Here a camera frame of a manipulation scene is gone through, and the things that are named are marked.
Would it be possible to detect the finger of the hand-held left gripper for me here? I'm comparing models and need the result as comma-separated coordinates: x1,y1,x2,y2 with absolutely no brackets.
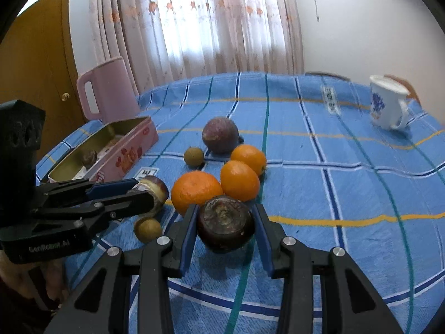
38,178,140,208
33,191,155,234

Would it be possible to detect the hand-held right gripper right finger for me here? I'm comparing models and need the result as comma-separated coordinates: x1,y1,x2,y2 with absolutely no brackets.
253,204,404,334

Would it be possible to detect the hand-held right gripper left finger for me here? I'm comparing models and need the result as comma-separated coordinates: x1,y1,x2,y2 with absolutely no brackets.
43,205,200,334

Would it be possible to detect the brown longan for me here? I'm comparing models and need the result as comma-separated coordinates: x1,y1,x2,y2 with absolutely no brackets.
133,217,164,243
183,146,205,168

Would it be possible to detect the pale-ringed water chestnut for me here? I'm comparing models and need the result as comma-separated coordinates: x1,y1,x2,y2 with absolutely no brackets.
127,176,170,218

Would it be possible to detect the small water chestnut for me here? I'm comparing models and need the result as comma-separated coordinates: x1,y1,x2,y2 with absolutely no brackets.
81,150,99,168

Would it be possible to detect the pink tin box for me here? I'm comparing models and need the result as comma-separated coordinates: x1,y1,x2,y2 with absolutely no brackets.
47,116,159,185

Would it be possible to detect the dark brown water chestnut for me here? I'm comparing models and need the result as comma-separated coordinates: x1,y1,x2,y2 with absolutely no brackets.
197,196,256,254

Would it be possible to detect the large orange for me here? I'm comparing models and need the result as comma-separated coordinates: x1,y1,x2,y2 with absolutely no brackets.
171,171,225,217

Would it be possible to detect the purple passion fruit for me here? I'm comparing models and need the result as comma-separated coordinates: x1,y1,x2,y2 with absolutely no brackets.
202,117,245,154

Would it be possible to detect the person's left forearm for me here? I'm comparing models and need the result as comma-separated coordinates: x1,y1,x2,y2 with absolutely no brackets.
0,274,61,334

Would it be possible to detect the person's left hand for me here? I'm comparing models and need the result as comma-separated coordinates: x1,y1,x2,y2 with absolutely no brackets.
0,249,69,312

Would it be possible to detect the blue plaid tablecloth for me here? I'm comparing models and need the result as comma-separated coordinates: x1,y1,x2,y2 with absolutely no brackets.
35,71,445,334

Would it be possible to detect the pink plastic jug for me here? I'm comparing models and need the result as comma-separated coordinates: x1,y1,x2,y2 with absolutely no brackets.
76,56,140,122

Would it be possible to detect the wooden door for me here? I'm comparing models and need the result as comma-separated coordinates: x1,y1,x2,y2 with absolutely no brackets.
0,0,86,186

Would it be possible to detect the sheer flowered curtain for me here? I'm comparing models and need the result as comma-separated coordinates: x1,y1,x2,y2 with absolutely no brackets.
69,0,305,95

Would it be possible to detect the white mug with blue flowers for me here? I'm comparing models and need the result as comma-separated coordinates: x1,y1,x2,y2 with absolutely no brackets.
368,74,413,131

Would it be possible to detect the brown wooden chair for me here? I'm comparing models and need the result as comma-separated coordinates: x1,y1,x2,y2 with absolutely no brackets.
382,74,421,105

